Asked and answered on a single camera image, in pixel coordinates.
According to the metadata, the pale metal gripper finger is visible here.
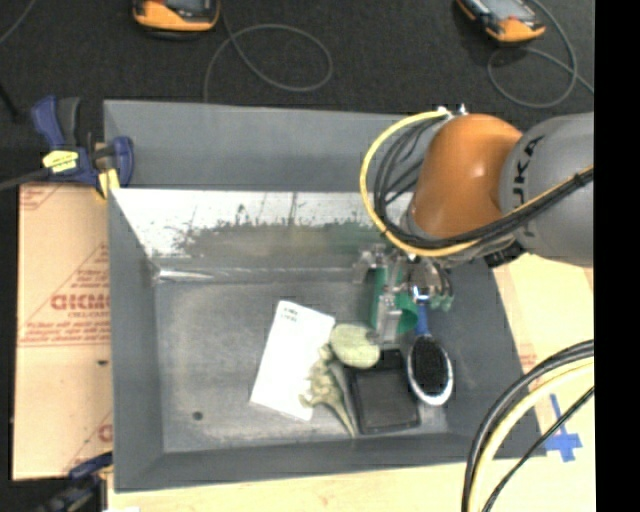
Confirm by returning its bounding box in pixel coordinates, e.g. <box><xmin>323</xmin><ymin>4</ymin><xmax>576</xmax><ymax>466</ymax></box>
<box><xmin>351</xmin><ymin>248</ymin><xmax>389</xmax><ymax>287</ymax></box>
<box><xmin>375</xmin><ymin>293</ymin><xmax>405</xmax><ymax>347</ymax></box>

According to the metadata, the green curved plastic piece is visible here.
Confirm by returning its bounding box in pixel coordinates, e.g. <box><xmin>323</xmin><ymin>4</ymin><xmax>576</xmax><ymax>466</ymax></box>
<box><xmin>366</xmin><ymin>263</ymin><xmax>420</xmax><ymax>336</ymax></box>

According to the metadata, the black square box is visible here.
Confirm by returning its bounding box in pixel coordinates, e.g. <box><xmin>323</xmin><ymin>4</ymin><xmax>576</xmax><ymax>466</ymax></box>
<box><xmin>345</xmin><ymin>348</ymin><xmax>422</xmax><ymax>436</ymax></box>

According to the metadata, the pale green toy dinosaur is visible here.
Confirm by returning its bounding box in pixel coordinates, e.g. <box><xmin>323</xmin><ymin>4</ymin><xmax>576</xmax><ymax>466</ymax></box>
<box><xmin>298</xmin><ymin>343</ymin><xmax>359</xmax><ymax>437</ymax></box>

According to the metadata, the white flat card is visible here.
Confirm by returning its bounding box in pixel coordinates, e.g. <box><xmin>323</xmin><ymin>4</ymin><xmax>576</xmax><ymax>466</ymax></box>
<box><xmin>248</xmin><ymin>299</ymin><xmax>337</xmax><ymax>422</ymax></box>

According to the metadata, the grey metal bin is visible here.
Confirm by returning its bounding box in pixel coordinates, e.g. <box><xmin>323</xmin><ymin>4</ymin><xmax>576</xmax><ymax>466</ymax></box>
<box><xmin>102</xmin><ymin>98</ymin><xmax>545</xmax><ymax>491</ymax></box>

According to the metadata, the brown cardboard board, red print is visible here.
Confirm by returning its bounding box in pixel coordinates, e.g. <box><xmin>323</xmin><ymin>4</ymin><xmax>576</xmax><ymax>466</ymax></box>
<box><xmin>11</xmin><ymin>181</ymin><xmax>114</xmax><ymax>481</ymax></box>

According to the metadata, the blue-handled black bristle brush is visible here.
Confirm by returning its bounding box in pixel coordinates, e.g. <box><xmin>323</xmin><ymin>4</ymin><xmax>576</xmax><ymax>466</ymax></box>
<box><xmin>404</xmin><ymin>298</ymin><xmax>456</xmax><ymax>407</ymax></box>

